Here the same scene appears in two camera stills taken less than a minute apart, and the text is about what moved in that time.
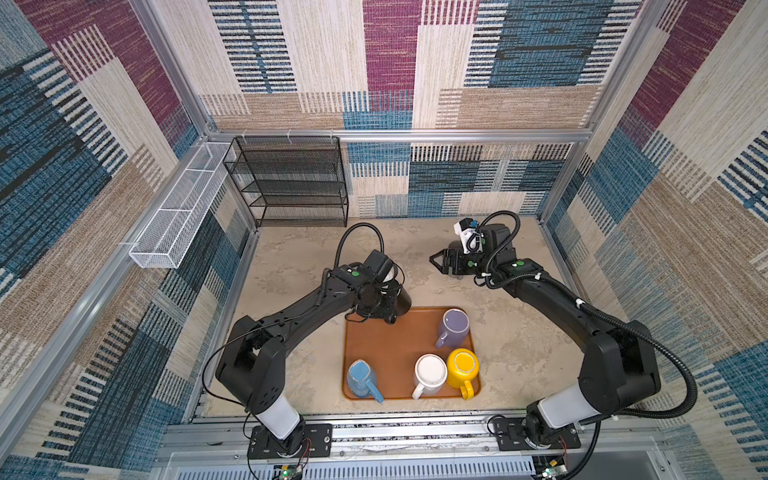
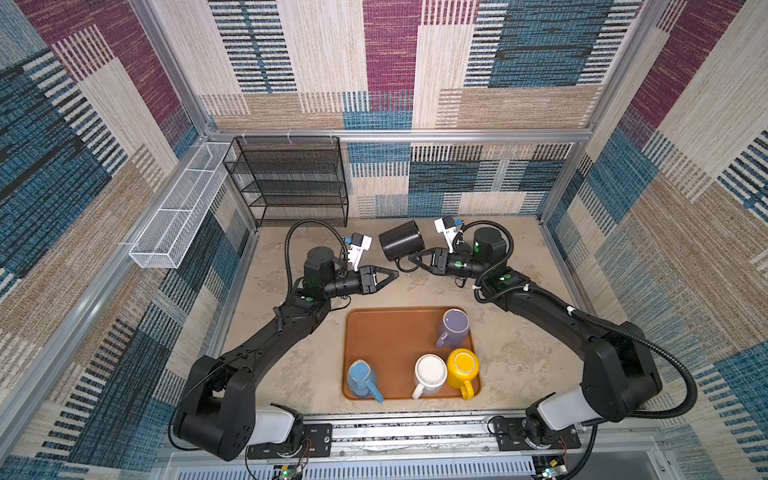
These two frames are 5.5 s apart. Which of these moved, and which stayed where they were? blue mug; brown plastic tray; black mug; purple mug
Moved: black mug
Stayed: brown plastic tray; purple mug; blue mug
